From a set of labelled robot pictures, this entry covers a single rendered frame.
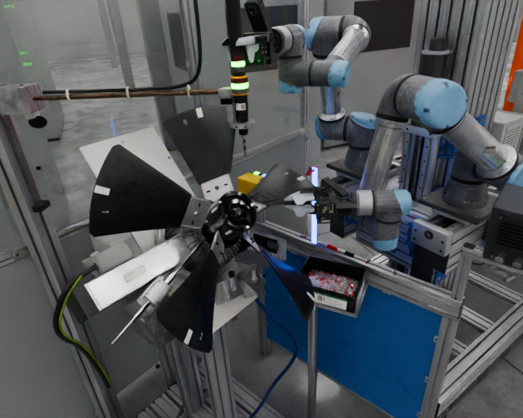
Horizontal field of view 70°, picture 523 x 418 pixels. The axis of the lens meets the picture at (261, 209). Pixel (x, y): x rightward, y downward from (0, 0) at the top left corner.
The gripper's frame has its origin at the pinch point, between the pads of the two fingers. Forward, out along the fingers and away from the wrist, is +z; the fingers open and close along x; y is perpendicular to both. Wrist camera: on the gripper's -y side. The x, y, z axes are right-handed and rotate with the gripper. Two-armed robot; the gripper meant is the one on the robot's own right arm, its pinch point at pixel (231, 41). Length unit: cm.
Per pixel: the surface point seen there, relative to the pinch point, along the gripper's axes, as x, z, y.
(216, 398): 11, 15, 123
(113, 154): 17.5, 27.1, 21.9
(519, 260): -70, -21, 55
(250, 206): -4.5, 4.4, 41.9
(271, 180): 1.5, -17.5, 43.9
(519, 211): -67, -19, 41
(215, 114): 14.5, -8.6, 21.0
